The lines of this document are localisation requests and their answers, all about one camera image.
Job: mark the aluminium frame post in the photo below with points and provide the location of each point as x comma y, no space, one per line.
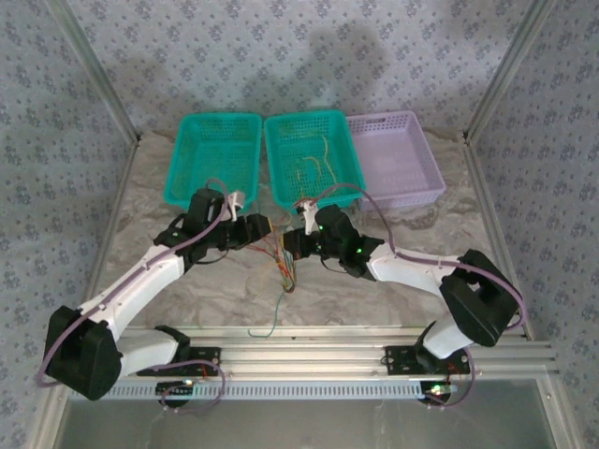
508,70
102,77

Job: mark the teal plastic mesh basket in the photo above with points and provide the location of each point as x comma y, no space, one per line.
285,140
220,140

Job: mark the aluminium frame leg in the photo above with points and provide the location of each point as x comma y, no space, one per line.
47,425
559,416

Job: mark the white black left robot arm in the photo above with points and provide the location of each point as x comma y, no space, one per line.
150,280

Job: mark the aluminium table side rail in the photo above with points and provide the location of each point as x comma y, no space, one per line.
490,210
110,234

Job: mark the grey metal panel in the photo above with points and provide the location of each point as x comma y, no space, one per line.
304,425

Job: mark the small controller circuit board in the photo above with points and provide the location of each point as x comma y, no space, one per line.
175,388
437,389

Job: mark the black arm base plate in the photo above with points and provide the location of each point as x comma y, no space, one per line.
402,360
201,354

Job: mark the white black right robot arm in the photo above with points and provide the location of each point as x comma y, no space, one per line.
402,269

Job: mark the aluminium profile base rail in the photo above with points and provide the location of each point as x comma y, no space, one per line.
304,355

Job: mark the lilac plastic mesh basket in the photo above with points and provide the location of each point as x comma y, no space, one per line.
393,149

